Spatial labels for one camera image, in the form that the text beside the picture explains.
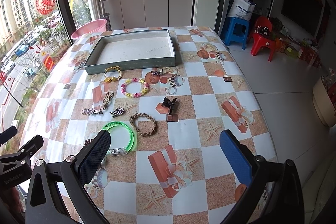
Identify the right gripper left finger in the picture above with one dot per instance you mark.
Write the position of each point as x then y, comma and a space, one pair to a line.
82, 167

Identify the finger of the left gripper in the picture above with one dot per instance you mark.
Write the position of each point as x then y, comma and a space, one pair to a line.
8, 134
31, 147

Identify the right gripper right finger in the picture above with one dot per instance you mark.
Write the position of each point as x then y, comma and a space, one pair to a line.
240, 158

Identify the green translucent bangle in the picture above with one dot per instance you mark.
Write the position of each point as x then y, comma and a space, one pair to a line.
122, 138

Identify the silver heart hair clip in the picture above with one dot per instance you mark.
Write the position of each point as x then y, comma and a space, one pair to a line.
117, 112

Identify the beige bunny hair clip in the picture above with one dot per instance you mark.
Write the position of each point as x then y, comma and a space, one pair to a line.
107, 99

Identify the black claw hair clip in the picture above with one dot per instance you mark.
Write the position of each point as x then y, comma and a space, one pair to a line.
167, 103

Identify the checkered patterned tablecloth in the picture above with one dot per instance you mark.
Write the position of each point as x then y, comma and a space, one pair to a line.
176, 172

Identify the cream round container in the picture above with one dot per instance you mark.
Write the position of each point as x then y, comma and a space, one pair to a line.
323, 105

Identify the green shallow tray box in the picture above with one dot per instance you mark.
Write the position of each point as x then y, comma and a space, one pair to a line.
132, 50

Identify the red plastic child chair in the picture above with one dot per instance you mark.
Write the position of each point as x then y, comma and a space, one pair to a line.
261, 37

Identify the pink plastic basin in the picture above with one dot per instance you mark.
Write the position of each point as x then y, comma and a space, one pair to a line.
89, 28

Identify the blue plastic stool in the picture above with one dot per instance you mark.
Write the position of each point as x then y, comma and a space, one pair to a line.
235, 30

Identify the red paper window decoration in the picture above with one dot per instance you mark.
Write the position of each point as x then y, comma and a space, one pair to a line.
45, 7

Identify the white shopping bag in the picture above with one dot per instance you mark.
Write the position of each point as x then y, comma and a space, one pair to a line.
242, 9

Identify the white cabinet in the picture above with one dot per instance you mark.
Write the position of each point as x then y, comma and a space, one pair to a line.
127, 14

